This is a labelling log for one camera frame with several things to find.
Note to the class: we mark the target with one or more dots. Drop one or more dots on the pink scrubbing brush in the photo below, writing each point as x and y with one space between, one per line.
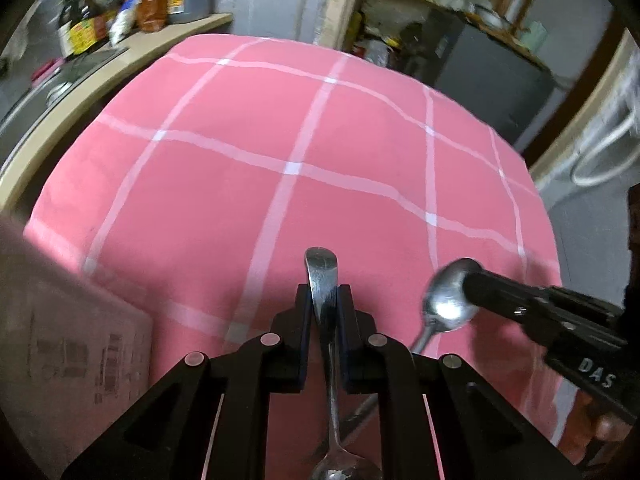
46 69

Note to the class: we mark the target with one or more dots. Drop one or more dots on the metal pot with lid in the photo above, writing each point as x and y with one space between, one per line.
487 15

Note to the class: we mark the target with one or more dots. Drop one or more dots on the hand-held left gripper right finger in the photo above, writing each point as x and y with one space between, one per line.
348 360

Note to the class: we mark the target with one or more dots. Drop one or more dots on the white plastic bag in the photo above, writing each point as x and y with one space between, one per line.
380 50

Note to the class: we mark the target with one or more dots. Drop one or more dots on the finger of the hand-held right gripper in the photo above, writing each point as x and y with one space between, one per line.
500 292

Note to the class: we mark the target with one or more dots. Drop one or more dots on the pink checked tablecloth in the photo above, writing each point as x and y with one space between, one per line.
225 160

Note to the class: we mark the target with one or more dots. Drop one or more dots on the person's right hand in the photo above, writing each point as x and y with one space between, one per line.
605 430

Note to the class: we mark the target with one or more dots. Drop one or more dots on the mint green jar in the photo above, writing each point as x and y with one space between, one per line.
535 36

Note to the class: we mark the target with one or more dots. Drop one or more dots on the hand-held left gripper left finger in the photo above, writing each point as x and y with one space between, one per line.
300 355

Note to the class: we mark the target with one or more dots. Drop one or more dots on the small white bottle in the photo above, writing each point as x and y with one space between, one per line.
121 20

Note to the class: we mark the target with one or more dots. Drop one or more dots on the dark grey cabinet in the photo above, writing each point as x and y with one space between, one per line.
480 75

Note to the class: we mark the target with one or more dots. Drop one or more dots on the steel spoon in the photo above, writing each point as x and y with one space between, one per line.
445 305
322 280

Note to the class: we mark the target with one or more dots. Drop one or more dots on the steel sink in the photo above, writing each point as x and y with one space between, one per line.
75 75

